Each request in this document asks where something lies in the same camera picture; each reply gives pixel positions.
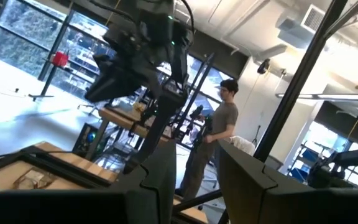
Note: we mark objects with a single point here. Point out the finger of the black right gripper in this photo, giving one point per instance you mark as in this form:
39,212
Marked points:
104,62
120,81

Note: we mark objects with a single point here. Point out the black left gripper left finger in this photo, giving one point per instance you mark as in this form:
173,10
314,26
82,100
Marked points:
154,193

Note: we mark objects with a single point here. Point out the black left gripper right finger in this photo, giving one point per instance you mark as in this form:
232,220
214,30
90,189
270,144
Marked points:
244,193

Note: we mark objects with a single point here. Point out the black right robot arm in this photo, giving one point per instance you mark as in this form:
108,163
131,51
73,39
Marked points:
160,124

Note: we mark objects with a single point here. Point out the black background robot arm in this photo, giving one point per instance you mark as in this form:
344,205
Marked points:
346,158
202,130

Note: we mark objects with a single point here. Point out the wooden background workstation table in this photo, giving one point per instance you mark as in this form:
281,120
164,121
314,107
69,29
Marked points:
120,116

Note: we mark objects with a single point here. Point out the red box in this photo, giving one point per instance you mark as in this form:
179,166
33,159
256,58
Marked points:
60,59

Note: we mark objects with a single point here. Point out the white cloth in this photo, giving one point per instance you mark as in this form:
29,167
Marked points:
242,144

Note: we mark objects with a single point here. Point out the black floor stand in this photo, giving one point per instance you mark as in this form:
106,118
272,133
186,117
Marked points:
47,82

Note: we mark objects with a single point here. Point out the black computer tower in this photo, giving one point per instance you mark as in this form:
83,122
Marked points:
84,140

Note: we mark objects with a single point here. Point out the person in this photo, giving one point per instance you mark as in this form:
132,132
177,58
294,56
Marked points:
225,118

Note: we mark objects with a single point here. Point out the brown snack packet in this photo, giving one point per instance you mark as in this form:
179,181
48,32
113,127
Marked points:
34,179

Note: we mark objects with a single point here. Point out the white hanging light bar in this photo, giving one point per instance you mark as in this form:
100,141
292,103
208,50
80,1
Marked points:
337,97

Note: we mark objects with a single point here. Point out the black upright frame post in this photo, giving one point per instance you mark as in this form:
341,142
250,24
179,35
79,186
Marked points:
291,93

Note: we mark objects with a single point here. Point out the white ceiling air duct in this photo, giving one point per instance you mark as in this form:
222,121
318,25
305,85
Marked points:
294,31

